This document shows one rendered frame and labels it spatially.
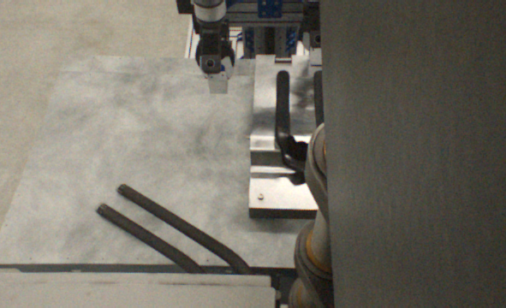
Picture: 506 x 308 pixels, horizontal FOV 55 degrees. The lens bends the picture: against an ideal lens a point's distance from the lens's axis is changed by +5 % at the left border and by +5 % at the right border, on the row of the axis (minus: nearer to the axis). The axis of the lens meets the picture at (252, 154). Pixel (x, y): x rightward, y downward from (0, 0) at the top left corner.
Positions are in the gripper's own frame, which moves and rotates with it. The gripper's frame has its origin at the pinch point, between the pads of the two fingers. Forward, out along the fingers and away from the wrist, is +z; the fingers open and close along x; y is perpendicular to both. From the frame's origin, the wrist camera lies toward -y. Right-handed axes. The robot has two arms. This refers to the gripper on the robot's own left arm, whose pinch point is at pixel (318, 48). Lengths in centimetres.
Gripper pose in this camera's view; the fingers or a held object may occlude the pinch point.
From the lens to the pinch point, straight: 140.7
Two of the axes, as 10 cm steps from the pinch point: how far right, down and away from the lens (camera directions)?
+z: 1.7, 4.2, 8.9
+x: -9.8, 0.5, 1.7
